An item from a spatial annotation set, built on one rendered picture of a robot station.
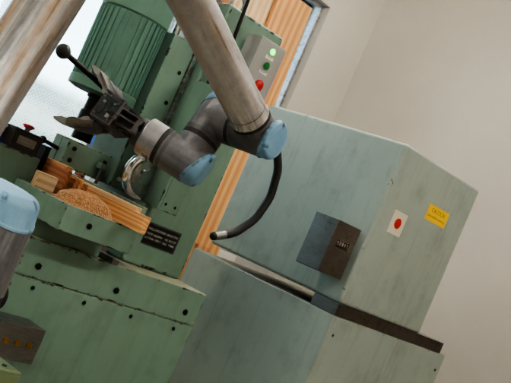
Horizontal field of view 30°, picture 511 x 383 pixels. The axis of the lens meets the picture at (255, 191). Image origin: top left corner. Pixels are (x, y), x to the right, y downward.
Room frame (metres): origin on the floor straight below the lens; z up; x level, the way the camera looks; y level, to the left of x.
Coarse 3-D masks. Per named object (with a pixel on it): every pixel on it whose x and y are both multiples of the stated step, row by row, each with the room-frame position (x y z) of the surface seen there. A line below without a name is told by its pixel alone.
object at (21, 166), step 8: (0, 144) 2.17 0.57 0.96; (0, 152) 2.18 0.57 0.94; (8, 152) 2.19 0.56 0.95; (16, 152) 2.20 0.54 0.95; (0, 160) 2.18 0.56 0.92; (8, 160) 2.20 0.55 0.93; (16, 160) 2.21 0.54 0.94; (24, 160) 2.23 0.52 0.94; (32, 160) 2.24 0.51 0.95; (0, 168) 2.19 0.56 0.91; (8, 168) 2.20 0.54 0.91; (16, 168) 2.22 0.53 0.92; (24, 168) 2.23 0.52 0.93; (32, 168) 2.24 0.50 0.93; (0, 176) 2.20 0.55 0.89; (8, 176) 2.21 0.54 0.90; (16, 176) 2.22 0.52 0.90; (24, 176) 2.24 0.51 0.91; (32, 176) 2.25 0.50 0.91
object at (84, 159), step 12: (60, 144) 2.35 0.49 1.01; (72, 144) 2.34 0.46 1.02; (84, 144) 2.37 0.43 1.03; (48, 156) 2.37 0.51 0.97; (60, 156) 2.34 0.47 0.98; (72, 156) 2.35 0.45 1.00; (84, 156) 2.37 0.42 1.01; (96, 156) 2.39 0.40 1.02; (108, 156) 2.42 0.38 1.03; (84, 168) 2.38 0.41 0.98; (96, 168) 2.40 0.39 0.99
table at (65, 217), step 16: (32, 192) 2.16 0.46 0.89; (48, 192) 2.16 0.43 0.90; (48, 208) 2.10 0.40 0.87; (64, 208) 2.07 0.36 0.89; (80, 208) 2.09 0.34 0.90; (64, 224) 2.07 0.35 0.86; (80, 224) 2.10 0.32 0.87; (96, 224) 2.13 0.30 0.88; (112, 224) 2.15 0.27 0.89; (96, 240) 2.14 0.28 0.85; (112, 240) 2.17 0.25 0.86; (128, 240) 2.20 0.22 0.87
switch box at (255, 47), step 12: (252, 36) 2.49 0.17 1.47; (264, 36) 2.46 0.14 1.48; (252, 48) 2.47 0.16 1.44; (264, 48) 2.47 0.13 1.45; (276, 48) 2.50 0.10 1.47; (252, 60) 2.46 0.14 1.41; (264, 60) 2.48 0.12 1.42; (276, 60) 2.51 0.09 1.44; (252, 72) 2.47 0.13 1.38; (276, 72) 2.53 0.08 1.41; (264, 84) 2.51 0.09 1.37; (264, 96) 2.52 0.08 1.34
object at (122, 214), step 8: (96, 192) 2.27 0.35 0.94; (104, 200) 2.24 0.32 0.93; (112, 200) 2.22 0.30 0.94; (112, 208) 2.21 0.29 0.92; (120, 208) 2.19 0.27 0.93; (128, 208) 2.17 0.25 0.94; (112, 216) 2.20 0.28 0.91; (120, 216) 2.18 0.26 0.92; (128, 216) 2.16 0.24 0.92; (136, 216) 2.14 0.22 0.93; (144, 216) 2.12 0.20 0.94; (128, 224) 2.15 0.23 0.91; (136, 224) 2.13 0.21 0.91; (144, 224) 2.13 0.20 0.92; (144, 232) 2.14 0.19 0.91
